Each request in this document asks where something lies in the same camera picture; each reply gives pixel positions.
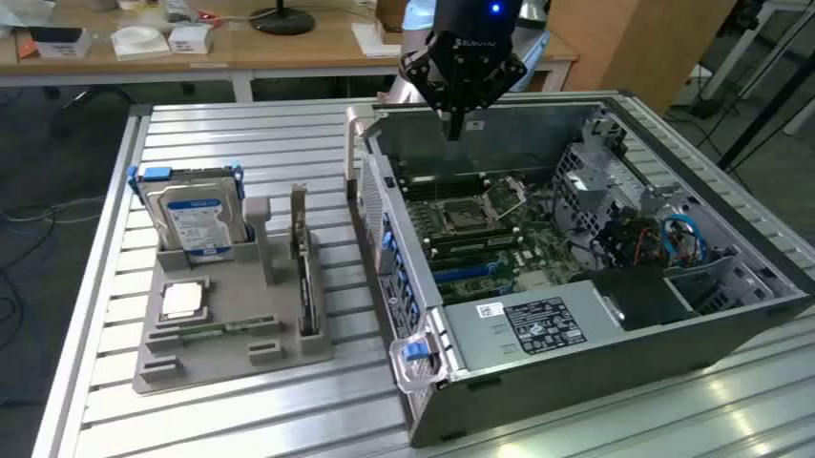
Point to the metal socket cover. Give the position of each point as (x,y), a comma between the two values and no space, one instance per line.
(510,195)

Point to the clear plastic bag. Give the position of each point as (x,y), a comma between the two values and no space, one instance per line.
(26,12)

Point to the brown cardboard box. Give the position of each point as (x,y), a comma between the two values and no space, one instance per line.
(390,26)

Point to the grey perforated disk bay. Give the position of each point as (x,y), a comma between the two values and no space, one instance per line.
(586,188)

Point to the CPU socket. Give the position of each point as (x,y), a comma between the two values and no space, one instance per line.
(465,214)

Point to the small white paper label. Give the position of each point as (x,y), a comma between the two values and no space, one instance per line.
(207,64)

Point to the green RAM stick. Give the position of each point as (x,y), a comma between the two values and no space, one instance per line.
(217,328)

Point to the grey plastic parts rack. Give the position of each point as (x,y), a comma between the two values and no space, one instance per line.
(255,296)

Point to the green motherboard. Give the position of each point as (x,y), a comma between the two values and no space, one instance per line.
(542,248)

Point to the grey power supply unit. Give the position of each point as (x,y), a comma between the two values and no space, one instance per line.
(485,343)

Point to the black round lamp base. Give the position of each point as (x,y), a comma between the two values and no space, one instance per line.
(283,21)

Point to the orange card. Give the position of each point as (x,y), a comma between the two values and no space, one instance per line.
(26,50)

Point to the blue expansion slot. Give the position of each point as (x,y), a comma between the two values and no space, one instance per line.
(469,273)

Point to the small white cabinet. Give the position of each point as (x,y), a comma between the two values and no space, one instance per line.
(692,90)

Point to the white labelled box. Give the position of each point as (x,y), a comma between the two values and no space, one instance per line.
(191,40)

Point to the white paper sheets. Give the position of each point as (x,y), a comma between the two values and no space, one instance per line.
(375,45)

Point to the grey open disk bay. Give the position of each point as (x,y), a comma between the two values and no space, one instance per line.
(733,286)

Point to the open black PC case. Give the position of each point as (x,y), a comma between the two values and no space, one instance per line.
(573,381)

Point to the hard disk with blue bracket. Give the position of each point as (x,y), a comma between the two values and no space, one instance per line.
(198,219)

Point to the dark RAM stick with label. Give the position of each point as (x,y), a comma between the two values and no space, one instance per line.
(478,244)

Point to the blue case latch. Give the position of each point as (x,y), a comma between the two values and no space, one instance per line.
(414,353)

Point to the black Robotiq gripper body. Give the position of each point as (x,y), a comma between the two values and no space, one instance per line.
(472,52)

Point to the black stand pole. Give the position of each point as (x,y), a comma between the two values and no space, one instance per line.
(758,129)

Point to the wooden cabinet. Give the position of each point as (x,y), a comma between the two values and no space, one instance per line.
(688,47)

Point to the graphics card with metal bracket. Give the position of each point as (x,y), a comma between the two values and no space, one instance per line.
(307,286)

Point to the silver CPU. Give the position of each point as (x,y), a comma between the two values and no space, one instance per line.
(182,300)

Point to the white box with black top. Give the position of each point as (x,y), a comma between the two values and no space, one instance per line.
(61,47)

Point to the black office chair base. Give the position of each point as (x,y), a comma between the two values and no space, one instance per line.
(83,100)

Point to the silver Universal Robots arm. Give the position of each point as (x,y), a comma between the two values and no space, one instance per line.
(414,33)

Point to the wooden desk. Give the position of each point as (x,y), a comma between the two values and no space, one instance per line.
(95,66)

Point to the white metal desk frame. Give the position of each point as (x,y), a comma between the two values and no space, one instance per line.
(765,43)

